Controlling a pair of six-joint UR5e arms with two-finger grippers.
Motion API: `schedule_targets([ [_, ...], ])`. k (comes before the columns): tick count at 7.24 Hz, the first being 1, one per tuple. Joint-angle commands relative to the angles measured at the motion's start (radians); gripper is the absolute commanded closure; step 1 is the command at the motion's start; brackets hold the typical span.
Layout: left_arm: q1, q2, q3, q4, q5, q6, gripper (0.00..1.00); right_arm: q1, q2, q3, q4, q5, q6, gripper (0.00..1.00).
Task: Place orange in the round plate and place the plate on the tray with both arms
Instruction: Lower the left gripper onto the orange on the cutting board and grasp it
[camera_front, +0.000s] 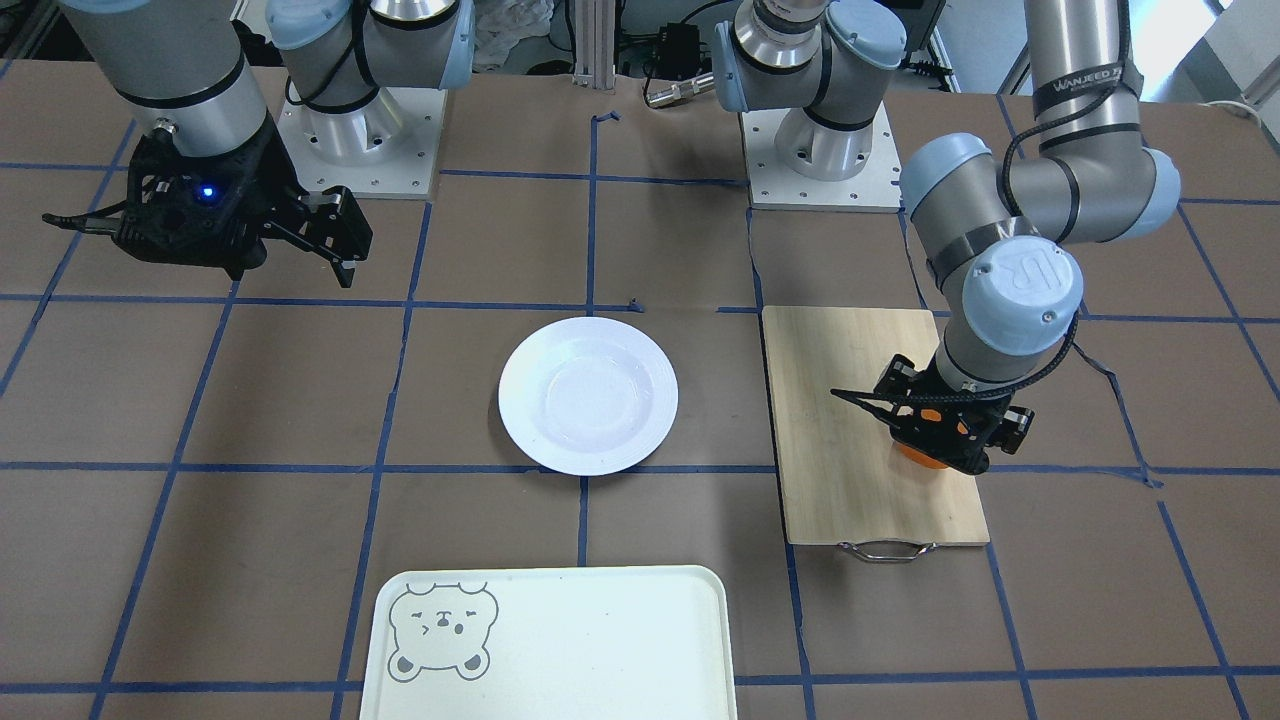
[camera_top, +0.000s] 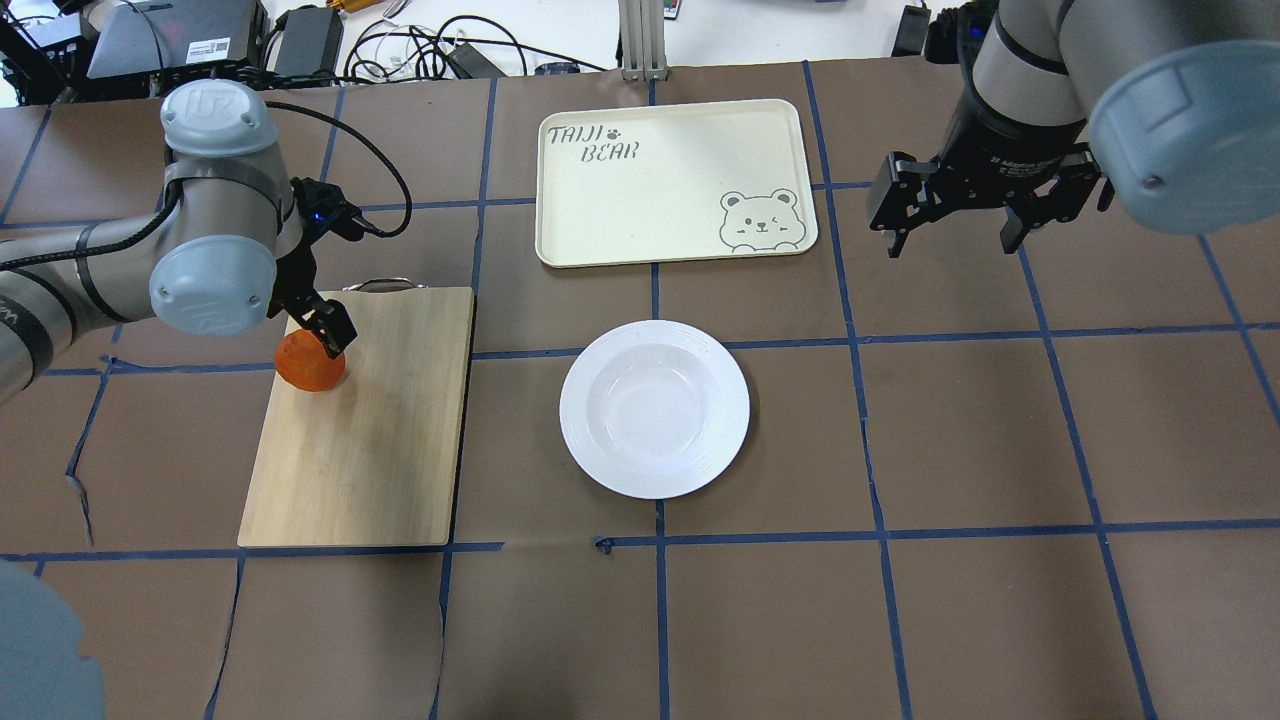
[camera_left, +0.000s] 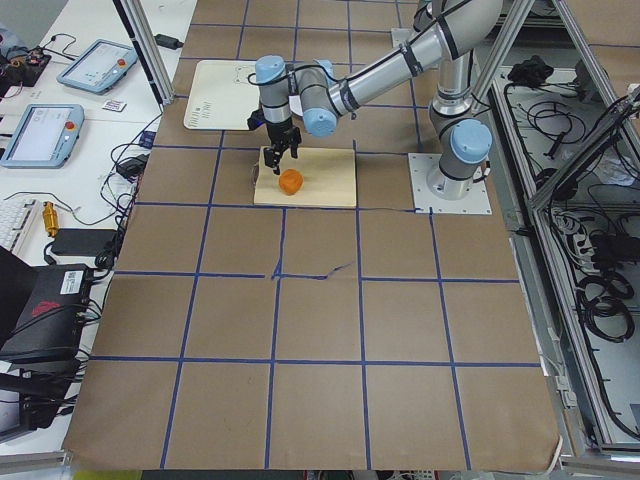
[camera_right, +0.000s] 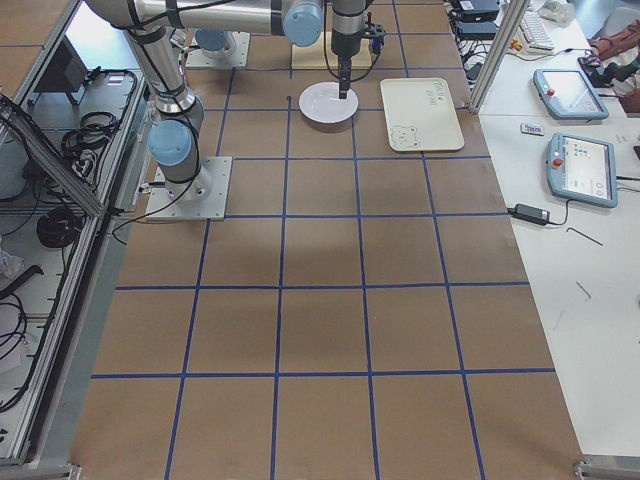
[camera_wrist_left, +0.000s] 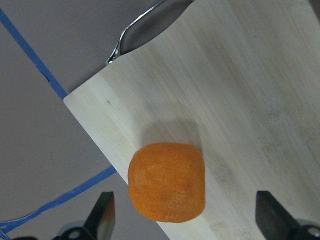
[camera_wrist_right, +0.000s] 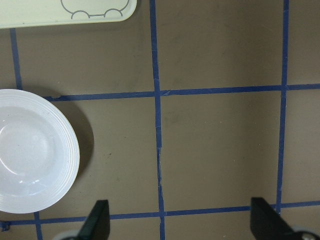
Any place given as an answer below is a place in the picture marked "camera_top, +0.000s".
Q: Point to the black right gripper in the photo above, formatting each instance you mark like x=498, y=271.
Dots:
x=1000, y=152

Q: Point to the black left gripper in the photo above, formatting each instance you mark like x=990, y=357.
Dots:
x=297, y=277

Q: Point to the orange fruit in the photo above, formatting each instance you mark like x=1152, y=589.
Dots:
x=301, y=360

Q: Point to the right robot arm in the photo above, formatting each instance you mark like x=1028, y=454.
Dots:
x=1169, y=107

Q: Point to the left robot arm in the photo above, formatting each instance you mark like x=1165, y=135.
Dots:
x=230, y=246

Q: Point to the cream bear tray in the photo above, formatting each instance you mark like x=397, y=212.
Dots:
x=673, y=183

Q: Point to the bamboo cutting board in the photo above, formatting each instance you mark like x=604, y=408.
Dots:
x=371, y=463

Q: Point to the black power brick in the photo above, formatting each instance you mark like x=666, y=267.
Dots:
x=307, y=43

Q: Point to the white round plate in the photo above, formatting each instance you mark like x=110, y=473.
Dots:
x=654, y=410

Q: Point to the black laptop computer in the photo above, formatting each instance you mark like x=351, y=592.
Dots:
x=176, y=37

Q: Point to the aluminium frame post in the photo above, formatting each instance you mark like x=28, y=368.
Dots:
x=643, y=40

